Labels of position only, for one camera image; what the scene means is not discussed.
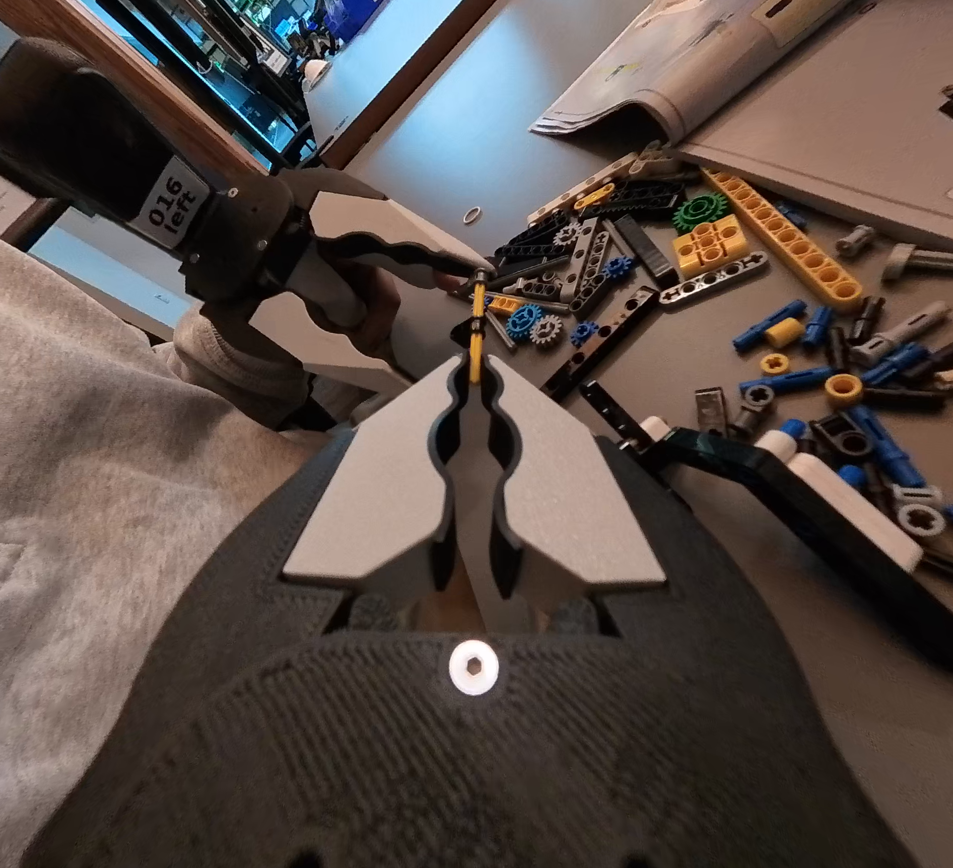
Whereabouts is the green lego gear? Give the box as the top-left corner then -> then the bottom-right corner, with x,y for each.
672,192 -> 731,232

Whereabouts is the grey lego beam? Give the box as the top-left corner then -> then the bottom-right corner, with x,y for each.
568,218 -> 613,320

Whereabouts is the black and white lego assembly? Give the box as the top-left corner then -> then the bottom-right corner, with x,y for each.
579,378 -> 953,668

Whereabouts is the wooden shelf board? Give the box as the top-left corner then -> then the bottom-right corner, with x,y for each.
0,0 -> 271,175

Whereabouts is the person's left hand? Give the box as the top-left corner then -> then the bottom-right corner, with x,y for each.
356,271 -> 405,364

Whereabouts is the long white lego beam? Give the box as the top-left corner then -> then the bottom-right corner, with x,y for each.
527,153 -> 650,226

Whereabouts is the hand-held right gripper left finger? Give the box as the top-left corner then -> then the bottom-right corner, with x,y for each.
281,354 -> 467,614

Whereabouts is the yellow lego frame brick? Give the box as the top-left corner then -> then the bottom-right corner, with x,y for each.
672,216 -> 748,272

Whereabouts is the pile of small lego pins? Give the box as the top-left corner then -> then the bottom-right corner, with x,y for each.
694,294 -> 953,543

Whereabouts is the grey lego axle pin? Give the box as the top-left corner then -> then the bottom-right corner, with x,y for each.
881,242 -> 953,284

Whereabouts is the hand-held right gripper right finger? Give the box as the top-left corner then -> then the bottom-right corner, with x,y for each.
481,354 -> 667,632

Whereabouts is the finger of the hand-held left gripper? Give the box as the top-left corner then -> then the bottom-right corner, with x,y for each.
248,289 -> 415,398
307,190 -> 494,290

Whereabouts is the person's left forearm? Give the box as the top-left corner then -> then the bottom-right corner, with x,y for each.
173,305 -> 351,431

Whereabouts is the grey sweatshirt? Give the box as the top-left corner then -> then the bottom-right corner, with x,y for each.
0,238 -> 354,868

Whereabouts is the open instruction booklet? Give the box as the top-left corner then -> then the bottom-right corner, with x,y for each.
530,0 -> 953,251

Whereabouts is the long black lego beam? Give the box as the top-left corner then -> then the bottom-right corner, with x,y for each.
540,282 -> 661,401

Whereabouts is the thin grey lego liftarm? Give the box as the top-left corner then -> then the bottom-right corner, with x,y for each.
659,250 -> 769,306

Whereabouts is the heap of black lego beams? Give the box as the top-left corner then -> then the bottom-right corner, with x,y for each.
491,179 -> 687,303

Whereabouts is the yellow lego axle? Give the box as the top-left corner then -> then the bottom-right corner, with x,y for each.
468,283 -> 488,386

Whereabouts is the long yellow lego beam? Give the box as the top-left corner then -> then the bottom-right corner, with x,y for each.
700,168 -> 865,310

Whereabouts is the small white lego beam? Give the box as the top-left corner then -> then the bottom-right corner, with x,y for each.
634,142 -> 684,178

